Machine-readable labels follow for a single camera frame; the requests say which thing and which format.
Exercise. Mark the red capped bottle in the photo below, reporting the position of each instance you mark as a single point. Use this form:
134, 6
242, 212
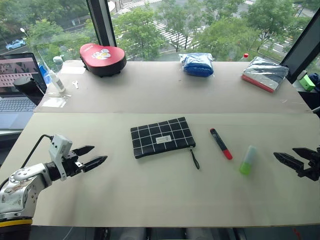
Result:
245, 57

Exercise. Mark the black round desk device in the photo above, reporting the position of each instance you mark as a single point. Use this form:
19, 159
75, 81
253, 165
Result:
28, 88

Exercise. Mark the laptop computer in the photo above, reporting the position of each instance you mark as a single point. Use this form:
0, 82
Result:
17, 92

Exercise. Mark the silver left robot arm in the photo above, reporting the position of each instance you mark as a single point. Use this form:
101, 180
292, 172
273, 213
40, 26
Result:
17, 186

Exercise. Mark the blue cloth in plastic bag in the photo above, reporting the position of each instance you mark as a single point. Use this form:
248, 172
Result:
196, 64

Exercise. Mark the small white key shaped piece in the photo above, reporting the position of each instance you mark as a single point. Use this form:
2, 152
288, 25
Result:
75, 84

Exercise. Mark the green capped glue stick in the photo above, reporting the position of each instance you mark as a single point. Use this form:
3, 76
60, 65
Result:
248, 160

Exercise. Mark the green box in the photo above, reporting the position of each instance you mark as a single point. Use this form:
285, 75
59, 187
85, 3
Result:
307, 83

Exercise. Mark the clear plastic sheet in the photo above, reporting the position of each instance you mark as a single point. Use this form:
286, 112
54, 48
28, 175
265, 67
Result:
53, 102

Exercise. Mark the pale green round container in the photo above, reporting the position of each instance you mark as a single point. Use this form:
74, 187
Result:
57, 62

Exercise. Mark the red black marker pen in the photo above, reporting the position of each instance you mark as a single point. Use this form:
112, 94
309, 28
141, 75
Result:
221, 143

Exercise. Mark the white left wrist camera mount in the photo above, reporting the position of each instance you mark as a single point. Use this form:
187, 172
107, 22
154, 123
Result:
58, 149

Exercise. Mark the clear plastic bottle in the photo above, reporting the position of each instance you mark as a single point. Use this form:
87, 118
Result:
53, 77

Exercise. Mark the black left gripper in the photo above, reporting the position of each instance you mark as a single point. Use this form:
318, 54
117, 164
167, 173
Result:
71, 163

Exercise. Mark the grey red bagged cloth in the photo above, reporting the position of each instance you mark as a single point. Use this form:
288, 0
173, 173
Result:
265, 73

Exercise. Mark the red heart-shaped case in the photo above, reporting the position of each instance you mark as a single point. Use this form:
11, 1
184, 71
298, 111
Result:
102, 60

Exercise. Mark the black grid pencil case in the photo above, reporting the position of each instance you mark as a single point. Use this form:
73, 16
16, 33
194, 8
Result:
162, 137

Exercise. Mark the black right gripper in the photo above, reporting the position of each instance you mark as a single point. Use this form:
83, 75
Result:
312, 170

